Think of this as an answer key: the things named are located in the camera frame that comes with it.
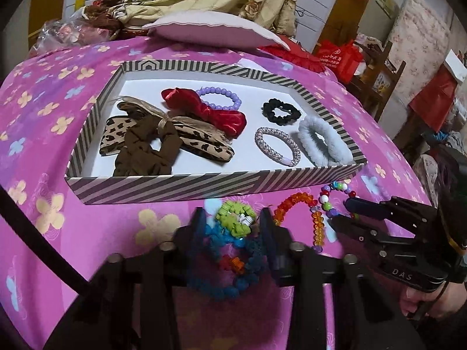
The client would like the brown leopard bow scrunchie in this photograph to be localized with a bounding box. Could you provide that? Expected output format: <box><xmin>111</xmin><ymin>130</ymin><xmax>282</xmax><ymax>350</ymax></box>
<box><xmin>100</xmin><ymin>96</ymin><xmax>236</xmax><ymax>177</ymax></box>

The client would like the white paper sheet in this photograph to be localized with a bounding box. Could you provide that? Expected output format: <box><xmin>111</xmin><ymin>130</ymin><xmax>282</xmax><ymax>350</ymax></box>
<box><xmin>237</xmin><ymin>57</ymin><xmax>265</xmax><ymax>70</ymax></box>

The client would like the red cloth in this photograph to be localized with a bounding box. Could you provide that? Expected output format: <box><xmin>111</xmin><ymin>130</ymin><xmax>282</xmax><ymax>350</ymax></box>
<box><xmin>409</xmin><ymin>66</ymin><xmax>459</xmax><ymax>132</ymax></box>

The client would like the pale floral mattress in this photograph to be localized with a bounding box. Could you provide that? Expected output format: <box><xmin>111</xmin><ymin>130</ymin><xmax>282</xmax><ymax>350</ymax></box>
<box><xmin>385</xmin><ymin>0</ymin><xmax>451</xmax><ymax>79</ymax></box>

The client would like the white fluffy scrunchie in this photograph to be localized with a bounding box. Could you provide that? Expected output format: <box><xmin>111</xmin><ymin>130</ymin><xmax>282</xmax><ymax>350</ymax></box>
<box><xmin>297</xmin><ymin>116</ymin><xmax>356</xmax><ymax>166</ymax></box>

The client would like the pink braided hair tie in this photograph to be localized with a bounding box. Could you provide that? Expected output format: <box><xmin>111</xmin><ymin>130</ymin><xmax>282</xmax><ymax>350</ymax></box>
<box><xmin>254</xmin><ymin>127</ymin><xmax>302</xmax><ymax>167</ymax></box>

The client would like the pink floral bedsheet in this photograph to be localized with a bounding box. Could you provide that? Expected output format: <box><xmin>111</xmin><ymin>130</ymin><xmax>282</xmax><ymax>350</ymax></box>
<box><xmin>0</xmin><ymin>36</ymin><xmax>433</xmax><ymax>350</ymax></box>

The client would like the black scrunchie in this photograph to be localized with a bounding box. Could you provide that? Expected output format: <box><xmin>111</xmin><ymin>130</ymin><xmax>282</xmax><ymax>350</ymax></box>
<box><xmin>262</xmin><ymin>98</ymin><xmax>302</xmax><ymax>124</ymax></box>

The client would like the striped cardboard box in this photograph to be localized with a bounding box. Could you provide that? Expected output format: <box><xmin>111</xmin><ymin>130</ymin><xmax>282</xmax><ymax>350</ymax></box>
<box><xmin>65</xmin><ymin>59</ymin><xmax>368</xmax><ymax>205</ymax></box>

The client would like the colourful sequin scrunchie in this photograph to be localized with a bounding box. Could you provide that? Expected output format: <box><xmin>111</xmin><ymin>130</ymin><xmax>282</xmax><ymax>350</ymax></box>
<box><xmin>186</xmin><ymin>200</ymin><xmax>269</xmax><ymax>301</ymax></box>

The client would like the white box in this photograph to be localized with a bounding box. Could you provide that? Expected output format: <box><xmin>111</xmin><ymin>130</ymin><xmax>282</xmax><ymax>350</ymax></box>
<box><xmin>442</xmin><ymin>48</ymin><xmax>467</xmax><ymax>81</ymax></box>

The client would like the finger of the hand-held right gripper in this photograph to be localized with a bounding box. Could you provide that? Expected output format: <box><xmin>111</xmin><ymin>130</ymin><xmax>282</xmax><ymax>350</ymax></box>
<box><xmin>328</xmin><ymin>213</ymin><xmax>417</xmax><ymax>260</ymax></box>
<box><xmin>345</xmin><ymin>197</ymin><xmax>441</xmax><ymax>236</ymax></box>

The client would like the patterned sofa cover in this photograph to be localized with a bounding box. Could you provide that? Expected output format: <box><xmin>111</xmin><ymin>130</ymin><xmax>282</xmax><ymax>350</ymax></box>
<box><xmin>412</xmin><ymin>153</ymin><xmax>444</xmax><ymax>197</ymax></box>

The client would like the yellow wall sign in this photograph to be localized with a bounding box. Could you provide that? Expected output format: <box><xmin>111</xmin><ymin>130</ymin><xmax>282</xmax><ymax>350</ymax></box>
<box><xmin>377</xmin><ymin>0</ymin><xmax>399</xmax><ymax>16</ymax></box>

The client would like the orange bead bracelet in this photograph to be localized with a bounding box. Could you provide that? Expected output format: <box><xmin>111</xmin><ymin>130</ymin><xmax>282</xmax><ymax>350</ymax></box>
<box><xmin>273</xmin><ymin>192</ymin><xmax>325</xmax><ymax>249</ymax></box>

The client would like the red satin bow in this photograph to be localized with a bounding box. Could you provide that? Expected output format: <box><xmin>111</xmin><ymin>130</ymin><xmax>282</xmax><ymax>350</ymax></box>
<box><xmin>161</xmin><ymin>87</ymin><xmax>247</xmax><ymax>139</ymax></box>

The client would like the person's right hand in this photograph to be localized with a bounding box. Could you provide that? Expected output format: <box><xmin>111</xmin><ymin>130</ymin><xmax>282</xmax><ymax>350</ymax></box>
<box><xmin>399</xmin><ymin>281</ymin><xmax>467</xmax><ymax>321</ymax></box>

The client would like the purple bead bracelet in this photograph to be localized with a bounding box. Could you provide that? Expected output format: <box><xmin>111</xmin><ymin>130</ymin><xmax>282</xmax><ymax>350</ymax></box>
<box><xmin>195</xmin><ymin>86</ymin><xmax>243</xmax><ymax>112</ymax></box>

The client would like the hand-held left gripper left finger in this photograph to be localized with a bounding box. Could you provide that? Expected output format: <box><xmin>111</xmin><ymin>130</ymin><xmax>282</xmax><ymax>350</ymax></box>
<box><xmin>44</xmin><ymin>207</ymin><xmax>208</xmax><ymax>350</ymax></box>

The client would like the black cable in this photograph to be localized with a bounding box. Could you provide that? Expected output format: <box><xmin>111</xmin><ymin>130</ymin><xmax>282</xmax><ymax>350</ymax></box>
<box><xmin>0</xmin><ymin>184</ymin><xmax>90</xmax><ymax>294</ymax></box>

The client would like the white pillow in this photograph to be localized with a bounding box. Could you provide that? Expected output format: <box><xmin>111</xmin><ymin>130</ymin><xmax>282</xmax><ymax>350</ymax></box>
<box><xmin>142</xmin><ymin>12</ymin><xmax>291</xmax><ymax>52</ymax></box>

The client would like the wooden chair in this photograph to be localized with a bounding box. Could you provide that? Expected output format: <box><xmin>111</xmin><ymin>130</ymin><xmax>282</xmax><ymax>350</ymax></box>
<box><xmin>346</xmin><ymin>40</ymin><xmax>407</xmax><ymax>121</ymax></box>

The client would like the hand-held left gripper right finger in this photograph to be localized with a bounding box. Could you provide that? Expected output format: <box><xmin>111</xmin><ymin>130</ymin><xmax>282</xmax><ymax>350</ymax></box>
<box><xmin>259</xmin><ymin>207</ymin><xmax>427</xmax><ymax>350</ymax></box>

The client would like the clear plastic bag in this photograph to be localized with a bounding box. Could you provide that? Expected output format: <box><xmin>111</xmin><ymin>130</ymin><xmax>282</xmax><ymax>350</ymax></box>
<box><xmin>36</xmin><ymin>5</ymin><xmax>121</xmax><ymax>50</ymax></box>

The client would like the red shopping bag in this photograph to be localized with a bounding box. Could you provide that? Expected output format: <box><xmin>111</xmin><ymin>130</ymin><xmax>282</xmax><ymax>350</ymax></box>
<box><xmin>314</xmin><ymin>38</ymin><xmax>365</xmax><ymax>83</ymax></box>

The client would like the multicolour bead bracelet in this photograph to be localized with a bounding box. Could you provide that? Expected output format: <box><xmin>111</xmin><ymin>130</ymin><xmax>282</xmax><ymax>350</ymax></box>
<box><xmin>310</xmin><ymin>181</ymin><xmax>360</xmax><ymax>223</ymax></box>

